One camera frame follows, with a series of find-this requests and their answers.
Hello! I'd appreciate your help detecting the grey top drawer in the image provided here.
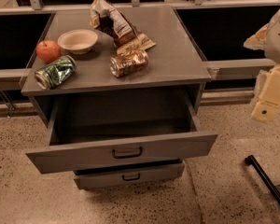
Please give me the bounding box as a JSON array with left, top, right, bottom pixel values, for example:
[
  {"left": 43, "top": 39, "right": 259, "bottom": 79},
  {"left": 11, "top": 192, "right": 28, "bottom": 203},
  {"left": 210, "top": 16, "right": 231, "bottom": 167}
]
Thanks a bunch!
[{"left": 26, "top": 89, "right": 217, "bottom": 174}]

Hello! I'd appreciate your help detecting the grey drawer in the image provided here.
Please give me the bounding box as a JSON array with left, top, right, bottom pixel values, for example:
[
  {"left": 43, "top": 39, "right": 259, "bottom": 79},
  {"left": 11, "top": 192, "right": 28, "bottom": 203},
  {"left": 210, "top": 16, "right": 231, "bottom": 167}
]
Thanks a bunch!
[
  {"left": 75, "top": 160, "right": 184, "bottom": 189},
  {"left": 26, "top": 89, "right": 217, "bottom": 174}
]

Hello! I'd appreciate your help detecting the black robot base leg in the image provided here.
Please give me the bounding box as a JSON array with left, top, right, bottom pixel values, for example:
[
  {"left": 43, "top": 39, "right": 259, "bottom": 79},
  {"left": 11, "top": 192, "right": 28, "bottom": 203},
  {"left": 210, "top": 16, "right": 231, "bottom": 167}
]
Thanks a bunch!
[{"left": 245, "top": 155, "right": 280, "bottom": 206}]

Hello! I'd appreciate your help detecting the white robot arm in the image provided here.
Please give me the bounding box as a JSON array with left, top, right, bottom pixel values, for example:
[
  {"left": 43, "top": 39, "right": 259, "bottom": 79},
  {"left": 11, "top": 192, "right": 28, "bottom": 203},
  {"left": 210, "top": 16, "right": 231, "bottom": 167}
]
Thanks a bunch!
[{"left": 244, "top": 8, "right": 280, "bottom": 122}]

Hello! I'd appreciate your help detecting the grey metal drawer cabinet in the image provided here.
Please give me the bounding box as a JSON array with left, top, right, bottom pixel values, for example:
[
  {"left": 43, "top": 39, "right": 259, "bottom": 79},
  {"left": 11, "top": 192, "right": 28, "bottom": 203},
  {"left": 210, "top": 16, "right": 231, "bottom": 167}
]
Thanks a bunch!
[{"left": 21, "top": 7, "right": 210, "bottom": 175}]

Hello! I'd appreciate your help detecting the grey bottom drawer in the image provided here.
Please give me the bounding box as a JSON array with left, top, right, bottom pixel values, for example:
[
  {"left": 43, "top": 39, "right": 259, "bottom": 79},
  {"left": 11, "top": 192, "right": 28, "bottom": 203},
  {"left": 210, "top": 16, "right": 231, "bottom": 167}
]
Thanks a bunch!
[{"left": 75, "top": 160, "right": 184, "bottom": 189}]

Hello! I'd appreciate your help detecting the crushed gold soda can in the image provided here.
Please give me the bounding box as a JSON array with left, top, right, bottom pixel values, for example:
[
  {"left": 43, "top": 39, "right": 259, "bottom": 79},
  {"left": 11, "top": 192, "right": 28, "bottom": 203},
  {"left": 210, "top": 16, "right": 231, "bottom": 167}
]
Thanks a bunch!
[{"left": 110, "top": 49, "right": 148, "bottom": 77}]

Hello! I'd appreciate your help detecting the crumpled chip bag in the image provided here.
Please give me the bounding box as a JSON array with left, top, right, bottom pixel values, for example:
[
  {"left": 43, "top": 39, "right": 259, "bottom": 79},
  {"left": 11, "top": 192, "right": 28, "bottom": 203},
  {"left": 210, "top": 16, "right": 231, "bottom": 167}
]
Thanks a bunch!
[{"left": 90, "top": 0, "right": 156, "bottom": 54}]

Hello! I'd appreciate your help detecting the beige paper bowl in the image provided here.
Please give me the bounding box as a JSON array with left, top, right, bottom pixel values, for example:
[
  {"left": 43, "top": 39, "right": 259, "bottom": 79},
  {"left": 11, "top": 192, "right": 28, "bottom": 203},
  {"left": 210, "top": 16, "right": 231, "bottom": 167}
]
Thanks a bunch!
[{"left": 58, "top": 29, "right": 98, "bottom": 55}]

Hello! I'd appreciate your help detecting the crushed green soda can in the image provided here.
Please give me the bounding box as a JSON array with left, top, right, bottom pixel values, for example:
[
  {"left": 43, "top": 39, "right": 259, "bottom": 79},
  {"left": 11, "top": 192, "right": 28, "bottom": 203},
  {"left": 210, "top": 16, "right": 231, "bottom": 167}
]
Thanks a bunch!
[{"left": 35, "top": 55, "right": 77, "bottom": 90}]

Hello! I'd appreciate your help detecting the red apple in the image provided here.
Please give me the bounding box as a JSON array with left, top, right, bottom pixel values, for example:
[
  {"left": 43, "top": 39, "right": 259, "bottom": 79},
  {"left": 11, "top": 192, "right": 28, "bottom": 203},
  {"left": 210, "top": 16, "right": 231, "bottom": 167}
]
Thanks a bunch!
[{"left": 36, "top": 40, "right": 61, "bottom": 63}]

